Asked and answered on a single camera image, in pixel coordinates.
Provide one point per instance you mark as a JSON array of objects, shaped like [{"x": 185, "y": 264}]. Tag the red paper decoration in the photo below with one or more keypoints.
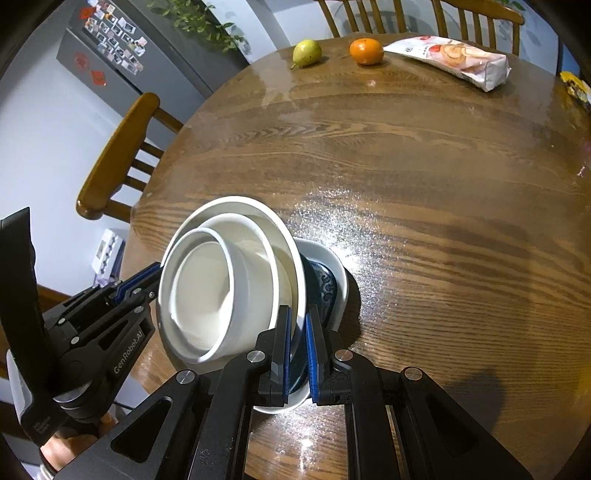
[
  {"x": 82, "y": 60},
  {"x": 99, "y": 77}
]

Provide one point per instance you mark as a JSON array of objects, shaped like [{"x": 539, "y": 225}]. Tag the green pear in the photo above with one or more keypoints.
[{"x": 306, "y": 53}]

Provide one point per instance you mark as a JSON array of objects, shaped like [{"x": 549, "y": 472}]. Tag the blue patterned square plate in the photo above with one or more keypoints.
[{"x": 328, "y": 286}]

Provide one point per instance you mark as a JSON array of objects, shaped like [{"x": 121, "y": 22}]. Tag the white snack bag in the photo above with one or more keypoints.
[{"x": 452, "y": 57}]

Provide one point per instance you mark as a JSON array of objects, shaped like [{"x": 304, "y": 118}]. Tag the small white bowl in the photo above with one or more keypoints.
[{"x": 263, "y": 249}]

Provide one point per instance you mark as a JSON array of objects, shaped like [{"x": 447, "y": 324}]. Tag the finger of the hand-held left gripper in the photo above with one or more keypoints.
[
  {"x": 129, "y": 311},
  {"x": 138, "y": 279}
]

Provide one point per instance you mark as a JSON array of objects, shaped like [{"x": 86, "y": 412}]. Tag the white straight-sided ramekin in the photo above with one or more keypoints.
[{"x": 203, "y": 295}]

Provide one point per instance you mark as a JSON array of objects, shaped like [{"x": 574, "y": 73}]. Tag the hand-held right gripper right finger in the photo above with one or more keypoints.
[{"x": 315, "y": 350}]

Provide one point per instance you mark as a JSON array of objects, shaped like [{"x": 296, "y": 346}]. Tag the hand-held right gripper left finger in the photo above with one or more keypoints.
[{"x": 282, "y": 341}]

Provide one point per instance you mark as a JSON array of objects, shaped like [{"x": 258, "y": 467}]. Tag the yellow snack packet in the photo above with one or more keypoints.
[{"x": 577, "y": 90}]

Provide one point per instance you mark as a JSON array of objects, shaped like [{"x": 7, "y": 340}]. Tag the long trailing vine plant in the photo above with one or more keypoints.
[{"x": 203, "y": 23}]

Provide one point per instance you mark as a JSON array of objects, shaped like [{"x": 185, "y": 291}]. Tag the wooden chair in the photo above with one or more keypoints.
[
  {"x": 351, "y": 14},
  {"x": 480, "y": 11},
  {"x": 115, "y": 157}
]

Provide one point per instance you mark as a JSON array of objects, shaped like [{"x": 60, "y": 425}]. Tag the orange tangerine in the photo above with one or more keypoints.
[{"x": 366, "y": 51}]

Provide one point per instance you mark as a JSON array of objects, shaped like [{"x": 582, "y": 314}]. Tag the group of fridge photo magnets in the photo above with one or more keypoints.
[{"x": 120, "y": 37}]

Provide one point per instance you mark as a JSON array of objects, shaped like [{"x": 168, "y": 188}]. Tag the large white bowl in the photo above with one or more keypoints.
[{"x": 281, "y": 240}]

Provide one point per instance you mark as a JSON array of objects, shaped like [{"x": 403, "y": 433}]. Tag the person's left hand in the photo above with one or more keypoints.
[{"x": 69, "y": 443}]

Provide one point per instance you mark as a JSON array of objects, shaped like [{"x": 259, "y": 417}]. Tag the grey refrigerator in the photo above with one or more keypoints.
[{"x": 161, "y": 69}]

